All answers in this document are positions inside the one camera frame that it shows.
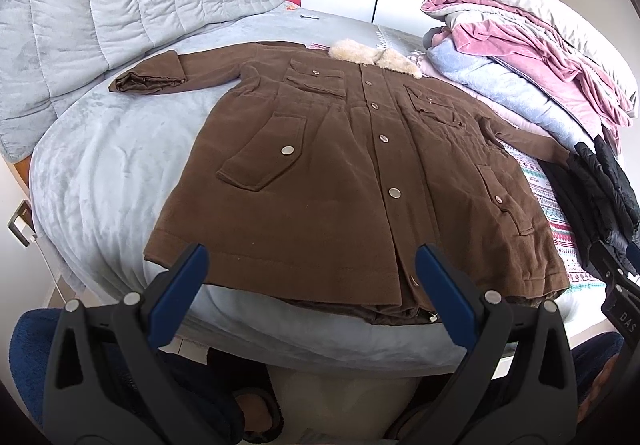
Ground cream pillow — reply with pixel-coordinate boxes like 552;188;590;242
494;0;639;108

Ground light blue fleece blanket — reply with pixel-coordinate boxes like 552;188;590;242
425;38;594;150

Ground pink velvet blanket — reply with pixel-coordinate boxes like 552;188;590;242
421;0;638;150

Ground black puffer jacket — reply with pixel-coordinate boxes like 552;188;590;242
539;135;639;276

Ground brown coat with fur collar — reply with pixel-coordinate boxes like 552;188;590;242
111;41;570;325

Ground patterned knit blanket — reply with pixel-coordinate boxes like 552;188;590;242
506;145;604;291

